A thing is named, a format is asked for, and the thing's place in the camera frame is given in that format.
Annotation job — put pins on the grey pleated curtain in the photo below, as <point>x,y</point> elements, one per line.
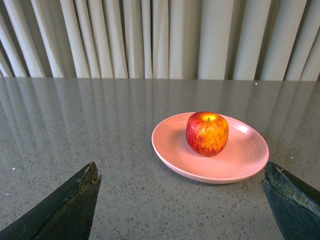
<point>271,40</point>

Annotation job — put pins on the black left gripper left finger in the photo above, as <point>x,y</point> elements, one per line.
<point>66,214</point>

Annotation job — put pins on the pink plate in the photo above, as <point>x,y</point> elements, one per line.
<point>246,152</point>

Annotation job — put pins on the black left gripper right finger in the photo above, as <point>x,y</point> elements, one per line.
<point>295,205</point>

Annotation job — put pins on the red yellow apple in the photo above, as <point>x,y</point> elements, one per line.
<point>207,133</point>

